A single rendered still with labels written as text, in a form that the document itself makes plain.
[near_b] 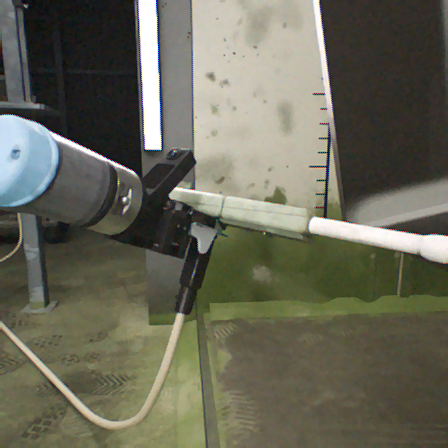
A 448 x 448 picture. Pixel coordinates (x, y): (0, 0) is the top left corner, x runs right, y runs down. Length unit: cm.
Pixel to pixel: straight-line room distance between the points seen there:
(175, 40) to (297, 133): 51
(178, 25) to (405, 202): 90
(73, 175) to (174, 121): 94
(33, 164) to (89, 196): 7
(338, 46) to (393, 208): 39
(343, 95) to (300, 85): 52
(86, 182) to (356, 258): 124
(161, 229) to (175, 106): 85
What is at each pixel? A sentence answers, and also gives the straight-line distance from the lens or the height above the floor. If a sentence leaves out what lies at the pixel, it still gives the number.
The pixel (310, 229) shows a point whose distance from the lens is 55.
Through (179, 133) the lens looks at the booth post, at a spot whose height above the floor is 71.
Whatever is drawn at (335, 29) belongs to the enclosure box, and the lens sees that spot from 93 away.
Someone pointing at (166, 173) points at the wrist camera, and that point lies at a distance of 55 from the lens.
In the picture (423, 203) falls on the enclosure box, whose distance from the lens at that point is 102.
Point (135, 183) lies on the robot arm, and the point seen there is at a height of 59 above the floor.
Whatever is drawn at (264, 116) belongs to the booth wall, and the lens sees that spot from 137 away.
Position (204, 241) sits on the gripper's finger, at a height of 49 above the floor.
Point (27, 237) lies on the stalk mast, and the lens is 169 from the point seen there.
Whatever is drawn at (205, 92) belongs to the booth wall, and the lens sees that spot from 136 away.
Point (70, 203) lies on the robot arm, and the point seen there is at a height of 58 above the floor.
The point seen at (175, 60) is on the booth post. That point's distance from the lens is 137.
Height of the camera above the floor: 63
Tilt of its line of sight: 11 degrees down
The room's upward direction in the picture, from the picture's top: straight up
